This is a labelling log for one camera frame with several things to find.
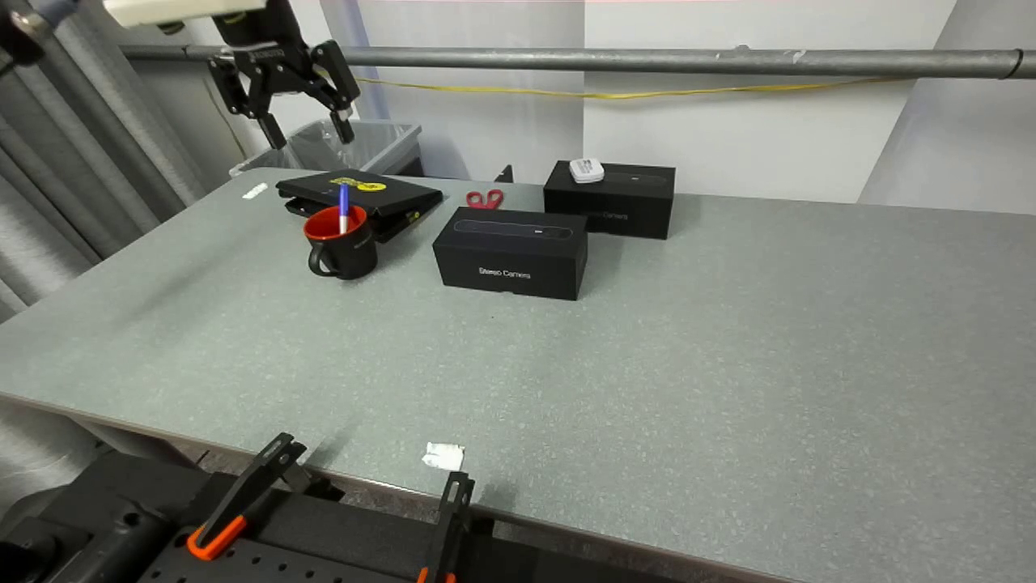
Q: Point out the small white device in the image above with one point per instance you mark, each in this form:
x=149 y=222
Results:
x=586 y=170

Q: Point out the crumpled white tape piece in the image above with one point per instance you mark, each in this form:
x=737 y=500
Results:
x=443 y=457

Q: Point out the blue pen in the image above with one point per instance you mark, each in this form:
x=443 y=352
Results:
x=344 y=206

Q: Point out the black camera box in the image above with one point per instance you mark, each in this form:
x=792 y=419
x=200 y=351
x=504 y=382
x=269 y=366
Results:
x=511 y=253
x=619 y=198

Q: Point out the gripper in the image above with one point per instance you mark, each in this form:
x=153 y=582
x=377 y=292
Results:
x=263 y=44

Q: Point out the red scissors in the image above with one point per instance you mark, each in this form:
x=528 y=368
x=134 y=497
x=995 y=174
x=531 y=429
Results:
x=486 y=199

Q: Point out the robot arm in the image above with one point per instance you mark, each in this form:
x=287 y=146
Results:
x=178 y=8

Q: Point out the black mug with red inside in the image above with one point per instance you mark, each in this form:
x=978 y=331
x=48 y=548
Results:
x=344 y=247

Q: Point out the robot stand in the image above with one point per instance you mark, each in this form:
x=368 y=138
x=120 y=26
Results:
x=121 y=526

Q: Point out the bin with clear liner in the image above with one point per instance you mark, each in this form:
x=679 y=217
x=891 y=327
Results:
x=368 y=146

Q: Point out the white tape strip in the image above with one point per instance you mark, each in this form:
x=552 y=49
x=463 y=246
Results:
x=255 y=191

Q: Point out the grey curtain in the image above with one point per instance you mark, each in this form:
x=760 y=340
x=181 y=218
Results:
x=65 y=178

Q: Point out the black and orange clamp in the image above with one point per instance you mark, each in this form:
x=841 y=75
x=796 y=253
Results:
x=450 y=526
x=243 y=502

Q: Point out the grey metal pipe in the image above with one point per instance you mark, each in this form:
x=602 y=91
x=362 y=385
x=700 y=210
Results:
x=647 y=60

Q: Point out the flat black box yellow print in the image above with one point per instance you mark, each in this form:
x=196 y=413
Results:
x=364 y=194

